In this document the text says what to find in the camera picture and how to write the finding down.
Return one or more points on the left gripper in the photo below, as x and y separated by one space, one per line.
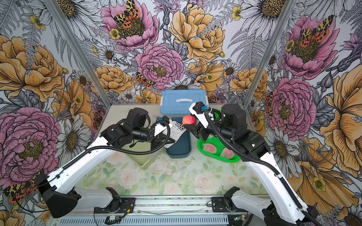
158 140

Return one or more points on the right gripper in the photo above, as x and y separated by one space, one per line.
199 130

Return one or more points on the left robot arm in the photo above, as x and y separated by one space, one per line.
129 135

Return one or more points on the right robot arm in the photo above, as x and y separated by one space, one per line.
230 126

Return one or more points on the netted apple in basket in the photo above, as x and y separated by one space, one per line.
227 154
209 148

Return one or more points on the bright green perforated basket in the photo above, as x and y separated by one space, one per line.
220 146

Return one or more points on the dark teal plastic tray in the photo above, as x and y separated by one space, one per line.
182 148

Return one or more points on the pale green perforated basket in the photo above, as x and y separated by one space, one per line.
143 161

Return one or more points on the blue lidded storage box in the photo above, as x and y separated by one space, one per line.
177 102

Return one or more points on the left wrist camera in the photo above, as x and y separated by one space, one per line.
160 127

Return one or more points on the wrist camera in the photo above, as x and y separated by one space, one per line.
160 127
200 111

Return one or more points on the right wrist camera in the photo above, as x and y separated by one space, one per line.
200 111

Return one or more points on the aluminium front rail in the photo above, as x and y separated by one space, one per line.
189 210

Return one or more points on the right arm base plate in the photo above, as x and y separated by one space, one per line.
222 204

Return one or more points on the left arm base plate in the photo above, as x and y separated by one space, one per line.
117 206

